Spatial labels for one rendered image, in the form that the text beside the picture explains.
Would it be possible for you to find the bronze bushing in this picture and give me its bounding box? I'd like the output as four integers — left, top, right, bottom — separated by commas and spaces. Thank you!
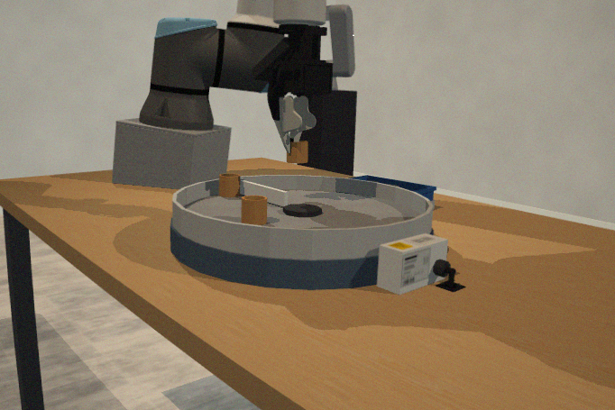
242, 196, 267, 225
219, 173, 240, 197
287, 141, 308, 163

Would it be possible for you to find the blue crate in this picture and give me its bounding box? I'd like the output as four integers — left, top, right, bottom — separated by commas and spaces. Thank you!
352, 175, 436, 209

